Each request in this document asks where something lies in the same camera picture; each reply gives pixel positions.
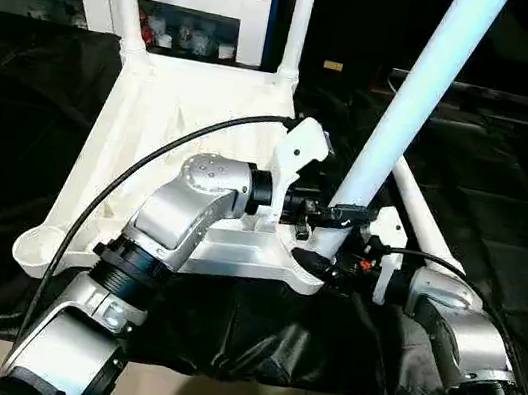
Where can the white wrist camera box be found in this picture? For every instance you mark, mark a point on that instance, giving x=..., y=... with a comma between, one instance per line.
x=386, y=243
x=296, y=157

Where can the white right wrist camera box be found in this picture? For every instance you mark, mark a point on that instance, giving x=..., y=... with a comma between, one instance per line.
x=386, y=243

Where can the black work mat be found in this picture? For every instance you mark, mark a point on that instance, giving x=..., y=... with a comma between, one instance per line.
x=320, y=349

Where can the white plastic table top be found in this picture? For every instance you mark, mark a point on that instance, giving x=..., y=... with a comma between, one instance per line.
x=155, y=119

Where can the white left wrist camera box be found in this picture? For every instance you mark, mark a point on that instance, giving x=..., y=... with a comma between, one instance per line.
x=296, y=157

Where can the small tan tag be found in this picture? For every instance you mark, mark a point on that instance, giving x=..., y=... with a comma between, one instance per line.
x=334, y=66

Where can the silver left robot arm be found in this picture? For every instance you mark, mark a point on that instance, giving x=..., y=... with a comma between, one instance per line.
x=180, y=214

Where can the red bottle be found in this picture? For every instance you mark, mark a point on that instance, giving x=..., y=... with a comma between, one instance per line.
x=149, y=26

